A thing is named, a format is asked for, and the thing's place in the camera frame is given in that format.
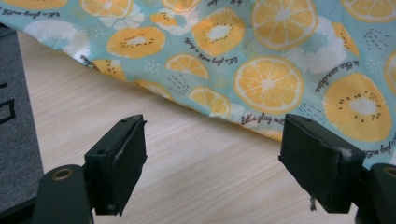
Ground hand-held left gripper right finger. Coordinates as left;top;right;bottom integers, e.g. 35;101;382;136
277;113;367;215

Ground light blue citrus print bag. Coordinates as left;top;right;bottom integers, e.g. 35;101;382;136
0;0;396;171

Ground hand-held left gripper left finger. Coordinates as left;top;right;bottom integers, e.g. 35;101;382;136
83;114;149;217

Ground grey mat with black marks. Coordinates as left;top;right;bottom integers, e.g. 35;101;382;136
0;23;45;217

